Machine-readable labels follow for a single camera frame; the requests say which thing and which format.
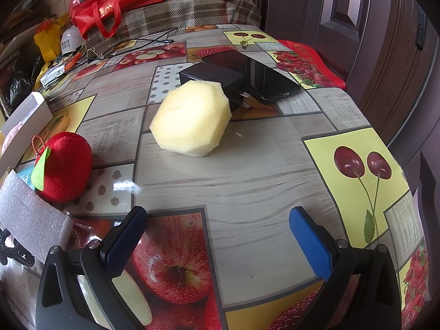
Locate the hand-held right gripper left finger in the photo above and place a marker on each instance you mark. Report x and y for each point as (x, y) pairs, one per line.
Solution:
(123, 237)

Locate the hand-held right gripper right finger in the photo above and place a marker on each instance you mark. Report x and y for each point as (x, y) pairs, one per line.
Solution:
(309, 244)

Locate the red plush apple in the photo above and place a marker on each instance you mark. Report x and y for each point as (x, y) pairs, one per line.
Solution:
(65, 168)

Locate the white foam block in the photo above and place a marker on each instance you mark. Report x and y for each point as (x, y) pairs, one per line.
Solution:
(31, 213)

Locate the yellow sponge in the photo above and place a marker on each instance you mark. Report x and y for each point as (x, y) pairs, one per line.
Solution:
(189, 117)

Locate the pink soft cloth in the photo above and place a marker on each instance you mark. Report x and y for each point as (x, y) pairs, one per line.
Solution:
(10, 137)

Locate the black ornate metal stand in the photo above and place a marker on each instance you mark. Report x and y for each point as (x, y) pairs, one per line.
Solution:
(17, 254)

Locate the white box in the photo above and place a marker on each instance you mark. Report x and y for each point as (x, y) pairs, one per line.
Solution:
(34, 110)

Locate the black smartphone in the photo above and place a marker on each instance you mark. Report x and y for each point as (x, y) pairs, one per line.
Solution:
(261, 75)

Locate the black power adapter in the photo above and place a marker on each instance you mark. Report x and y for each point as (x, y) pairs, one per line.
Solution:
(213, 75)

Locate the black plastic bag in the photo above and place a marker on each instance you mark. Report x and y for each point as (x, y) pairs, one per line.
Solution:
(17, 86)

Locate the white helmet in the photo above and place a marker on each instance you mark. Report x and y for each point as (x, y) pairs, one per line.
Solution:
(70, 39)

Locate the yellow plastic bag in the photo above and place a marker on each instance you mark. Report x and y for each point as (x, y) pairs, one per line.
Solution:
(50, 41)

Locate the dark panel door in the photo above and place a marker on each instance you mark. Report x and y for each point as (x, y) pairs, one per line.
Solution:
(343, 17)

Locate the plaid sofa cover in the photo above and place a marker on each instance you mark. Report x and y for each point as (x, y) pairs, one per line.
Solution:
(192, 12)

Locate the brown cardboard box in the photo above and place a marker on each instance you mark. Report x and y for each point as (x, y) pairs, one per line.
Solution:
(24, 13)

